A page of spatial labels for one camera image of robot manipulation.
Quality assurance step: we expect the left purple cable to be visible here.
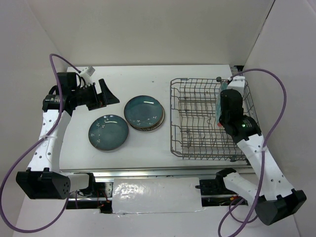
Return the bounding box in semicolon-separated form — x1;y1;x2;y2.
0;53;82;233

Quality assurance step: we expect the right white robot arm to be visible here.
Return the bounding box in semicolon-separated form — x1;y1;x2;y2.
215;89;307;226

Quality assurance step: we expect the aluminium mounting rail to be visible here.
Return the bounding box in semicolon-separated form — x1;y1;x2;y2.
55;65;252;210

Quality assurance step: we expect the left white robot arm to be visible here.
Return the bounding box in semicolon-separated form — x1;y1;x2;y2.
16;72;119;199

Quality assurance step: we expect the red teal floral plate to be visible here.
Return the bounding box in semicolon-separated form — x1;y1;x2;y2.
215;80;228;127

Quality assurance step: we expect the grey wire dish rack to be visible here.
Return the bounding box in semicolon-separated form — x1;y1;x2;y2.
169;78;247;164

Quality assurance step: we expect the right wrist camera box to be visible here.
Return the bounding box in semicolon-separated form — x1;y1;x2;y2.
227;76;245;95

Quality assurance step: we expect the patterned plate under stack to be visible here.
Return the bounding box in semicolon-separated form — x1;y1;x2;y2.
124;103;165;131

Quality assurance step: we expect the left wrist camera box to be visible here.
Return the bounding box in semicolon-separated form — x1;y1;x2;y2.
79;66;95;85

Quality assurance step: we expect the dark teal plate left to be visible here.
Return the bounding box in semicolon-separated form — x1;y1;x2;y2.
88;115;129;151

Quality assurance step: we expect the dark teal plate stacked top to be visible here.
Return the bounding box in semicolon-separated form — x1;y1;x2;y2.
123;95;163;129

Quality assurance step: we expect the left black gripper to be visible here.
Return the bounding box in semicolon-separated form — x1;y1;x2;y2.
72;79;119;111

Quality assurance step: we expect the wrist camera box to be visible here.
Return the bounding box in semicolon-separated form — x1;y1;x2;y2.
79;66;95;85
227;76;245;95

